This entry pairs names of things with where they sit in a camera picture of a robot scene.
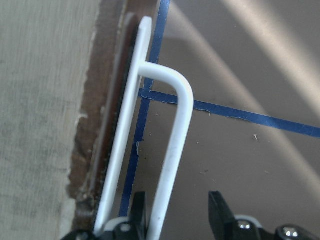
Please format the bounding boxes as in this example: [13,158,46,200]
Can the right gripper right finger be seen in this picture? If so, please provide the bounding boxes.
[208,191,319,240]

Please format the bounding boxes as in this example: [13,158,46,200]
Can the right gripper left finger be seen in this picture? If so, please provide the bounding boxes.
[62,191,147,240]

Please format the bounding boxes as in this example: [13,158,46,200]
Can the white drawer with handle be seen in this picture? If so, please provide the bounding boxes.
[93,16,194,240]

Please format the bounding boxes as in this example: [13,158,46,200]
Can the brown wooden drawer cabinet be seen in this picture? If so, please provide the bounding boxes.
[67,0,160,230]

